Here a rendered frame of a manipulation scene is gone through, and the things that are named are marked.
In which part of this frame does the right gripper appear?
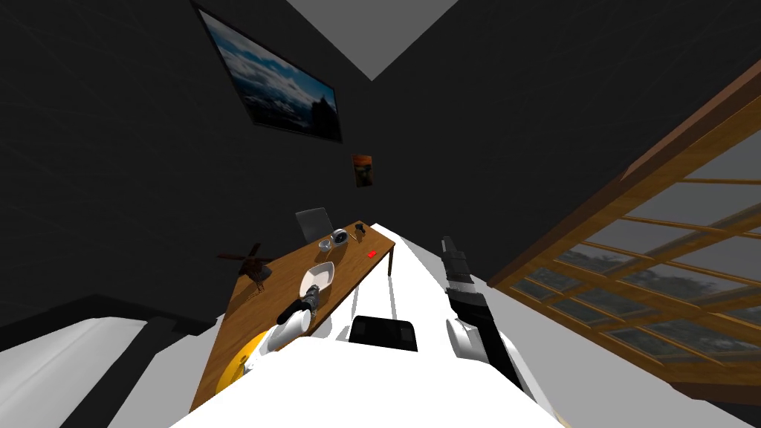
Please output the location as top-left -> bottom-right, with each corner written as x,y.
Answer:
442,248 -> 473,286

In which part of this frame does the white oval dish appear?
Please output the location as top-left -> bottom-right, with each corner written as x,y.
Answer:
299,261 -> 336,298

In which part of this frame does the brown wooden table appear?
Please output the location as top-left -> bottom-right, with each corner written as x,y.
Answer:
189,221 -> 397,412

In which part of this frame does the dark brown windmill model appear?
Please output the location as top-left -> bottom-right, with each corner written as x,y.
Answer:
216,241 -> 275,292

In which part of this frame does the yellow plate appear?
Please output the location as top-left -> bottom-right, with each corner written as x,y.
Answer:
214,331 -> 268,395

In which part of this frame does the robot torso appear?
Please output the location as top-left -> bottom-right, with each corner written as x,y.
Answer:
169,314 -> 567,428

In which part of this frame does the wooden framed window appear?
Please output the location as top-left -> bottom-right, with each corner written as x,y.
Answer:
486,58 -> 761,411

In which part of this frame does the white bed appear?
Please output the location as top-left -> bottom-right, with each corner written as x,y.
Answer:
0,316 -> 149,428

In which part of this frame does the small orange wall picture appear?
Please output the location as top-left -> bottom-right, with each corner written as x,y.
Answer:
351,154 -> 375,189

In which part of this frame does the blue landscape wall picture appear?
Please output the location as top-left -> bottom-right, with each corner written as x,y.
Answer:
190,1 -> 344,144

